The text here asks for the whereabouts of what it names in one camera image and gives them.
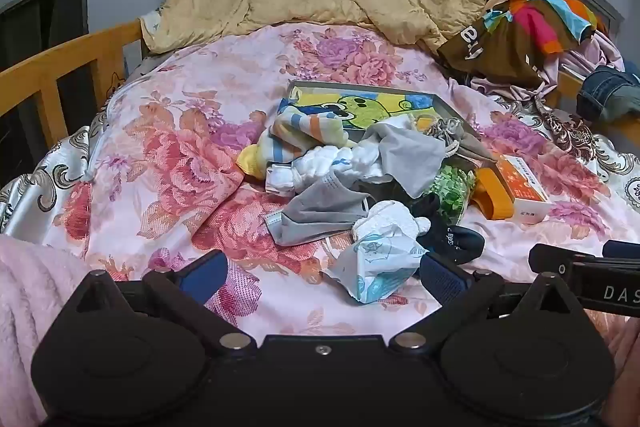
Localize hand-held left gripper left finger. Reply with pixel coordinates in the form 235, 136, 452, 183
75, 250, 258, 358

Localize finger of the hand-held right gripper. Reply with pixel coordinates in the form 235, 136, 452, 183
602, 240, 640, 260
529, 243, 640, 318

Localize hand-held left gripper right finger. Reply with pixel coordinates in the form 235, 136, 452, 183
389, 252, 576, 354

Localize dark navy sock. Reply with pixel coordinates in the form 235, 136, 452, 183
412, 194, 486, 265

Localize white blue printed packet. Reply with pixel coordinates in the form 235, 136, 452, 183
322, 227, 430, 305

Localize white fuzzy sock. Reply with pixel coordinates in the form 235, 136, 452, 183
352, 199, 432, 239

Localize green packet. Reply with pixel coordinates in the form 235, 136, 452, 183
430, 164, 476, 225

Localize orange band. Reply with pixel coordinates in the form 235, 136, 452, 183
472, 167, 516, 222

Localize orange and white box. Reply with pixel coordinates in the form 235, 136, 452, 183
492, 154, 553, 225

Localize grey cloth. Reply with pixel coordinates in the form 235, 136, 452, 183
265, 172, 373, 248
360, 114, 451, 200

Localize grey drawstring pouch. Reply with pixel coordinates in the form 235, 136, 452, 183
430, 117, 496, 164

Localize white knotted cloth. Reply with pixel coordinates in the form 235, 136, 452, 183
265, 142, 391, 196

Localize striped towel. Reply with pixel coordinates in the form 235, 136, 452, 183
236, 109, 351, 180

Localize grey tray with cartoon print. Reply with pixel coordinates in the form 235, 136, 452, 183
277, 79, 496, 172

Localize person's right hand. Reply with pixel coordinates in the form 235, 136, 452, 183
600, 319, 640, 427

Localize floral bed sheet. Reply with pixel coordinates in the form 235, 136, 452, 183
0, 23, 640, 358

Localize blue jeans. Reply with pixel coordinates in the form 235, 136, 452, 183
575, 64, 640, 122

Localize pink fleece blanket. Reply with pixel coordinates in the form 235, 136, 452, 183
0, 234, 96, 427

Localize wooden bed rail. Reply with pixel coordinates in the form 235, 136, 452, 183
0, 19, 146, 148
545, 72, 640, 135

